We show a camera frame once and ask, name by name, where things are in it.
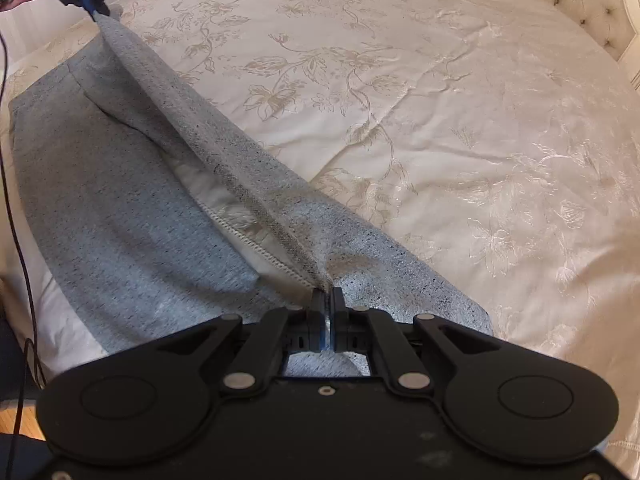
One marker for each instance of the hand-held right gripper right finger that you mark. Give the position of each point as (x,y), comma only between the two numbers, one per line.
(336,322)

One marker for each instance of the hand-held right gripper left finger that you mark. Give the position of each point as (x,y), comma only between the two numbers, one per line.
(322,322)

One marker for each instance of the grey speckled pants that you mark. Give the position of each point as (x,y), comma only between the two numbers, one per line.
(125,210)

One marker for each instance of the cream embroidered bedspread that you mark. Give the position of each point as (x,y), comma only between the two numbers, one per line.
(400,110)

